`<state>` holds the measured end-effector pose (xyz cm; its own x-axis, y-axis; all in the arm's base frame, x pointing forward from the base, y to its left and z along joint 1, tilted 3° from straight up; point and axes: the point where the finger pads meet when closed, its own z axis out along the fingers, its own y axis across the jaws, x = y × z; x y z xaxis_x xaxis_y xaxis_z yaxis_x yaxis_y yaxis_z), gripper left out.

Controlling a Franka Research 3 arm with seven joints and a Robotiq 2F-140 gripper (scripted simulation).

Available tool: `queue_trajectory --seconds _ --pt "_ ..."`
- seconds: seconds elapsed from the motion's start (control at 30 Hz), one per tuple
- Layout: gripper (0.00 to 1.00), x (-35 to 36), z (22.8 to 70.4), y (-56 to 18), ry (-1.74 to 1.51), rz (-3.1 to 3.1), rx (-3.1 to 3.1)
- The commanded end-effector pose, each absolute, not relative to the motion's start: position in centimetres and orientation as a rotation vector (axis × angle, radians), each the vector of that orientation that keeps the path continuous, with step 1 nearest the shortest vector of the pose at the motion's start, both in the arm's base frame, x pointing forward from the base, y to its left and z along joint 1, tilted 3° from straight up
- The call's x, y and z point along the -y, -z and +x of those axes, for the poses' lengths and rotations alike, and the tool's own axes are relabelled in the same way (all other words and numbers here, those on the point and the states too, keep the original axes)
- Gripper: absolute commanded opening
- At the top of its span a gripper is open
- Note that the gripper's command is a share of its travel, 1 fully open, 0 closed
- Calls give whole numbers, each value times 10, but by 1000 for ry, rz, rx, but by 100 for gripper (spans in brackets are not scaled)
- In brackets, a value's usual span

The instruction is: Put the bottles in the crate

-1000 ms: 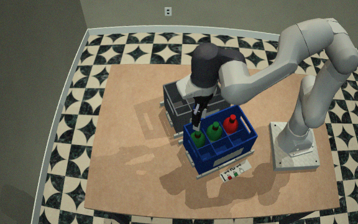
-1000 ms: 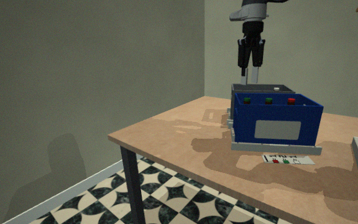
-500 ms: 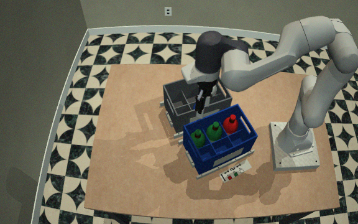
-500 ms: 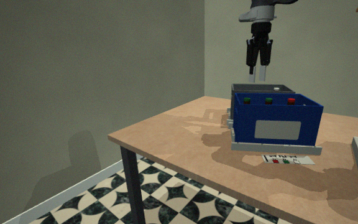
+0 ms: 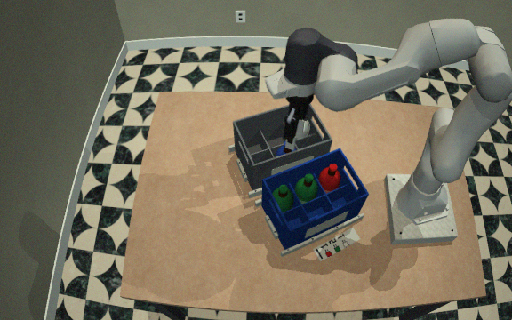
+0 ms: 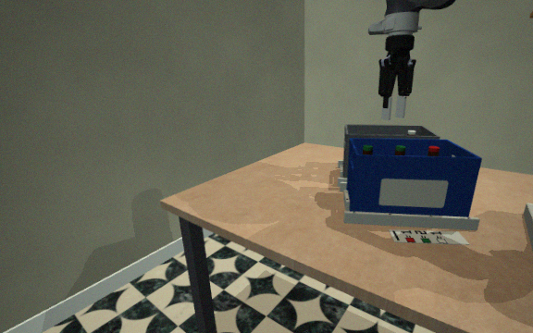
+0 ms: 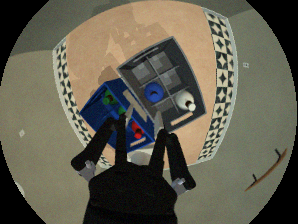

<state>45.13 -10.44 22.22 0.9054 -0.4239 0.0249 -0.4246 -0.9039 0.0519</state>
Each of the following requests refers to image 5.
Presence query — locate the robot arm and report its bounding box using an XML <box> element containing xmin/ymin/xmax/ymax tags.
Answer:
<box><xmin>265</xmin><ymin>19</ymin><xmax>512</xmax><ymax>225</ymax></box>

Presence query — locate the dark blue crate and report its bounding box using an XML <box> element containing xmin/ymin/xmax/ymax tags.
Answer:
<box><xmin>261</xmin><ymin>148</ymin><xmax>369</xmax><ymax>250</ymax></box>

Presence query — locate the white bottle with grey label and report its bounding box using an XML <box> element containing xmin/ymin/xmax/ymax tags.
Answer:
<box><xmin>296</xmin><ymin>120</ymin><xmax>310</xmax><ymax>140</ymax></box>

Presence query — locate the white paper pick list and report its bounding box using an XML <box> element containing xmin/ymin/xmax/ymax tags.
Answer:
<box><xmin>313</xmin><ymin>228</ymin><xmax>360</xmax><ymax>261</ymax></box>

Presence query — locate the green bottle with pale green label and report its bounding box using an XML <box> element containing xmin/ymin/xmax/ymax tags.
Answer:
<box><xmin>295</xmin><ymin>173</ymin><xmax>318</xmax><ymax>204</ymax></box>
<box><xmin>272</xmin><ymin>185</ymin><xmax>294</xmax><ymax>212</ymax></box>

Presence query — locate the red bottle with pink label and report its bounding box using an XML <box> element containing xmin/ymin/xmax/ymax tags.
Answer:
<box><xmin>318</xmin><ymin>164</ymin><xmax>341</xmax><ymax>194</ymax></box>

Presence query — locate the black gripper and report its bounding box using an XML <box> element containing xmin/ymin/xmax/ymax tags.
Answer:
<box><xmin>284</xmin><ymin>94</ymin><xmax>314</xmax><ymax>150</ymax></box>

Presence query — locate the dark grey divided crate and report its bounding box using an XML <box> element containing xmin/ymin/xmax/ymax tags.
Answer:
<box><xmin>233</xmin><ymin>104</ymin><xmax>332</xmax><ymax>190</ymax></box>

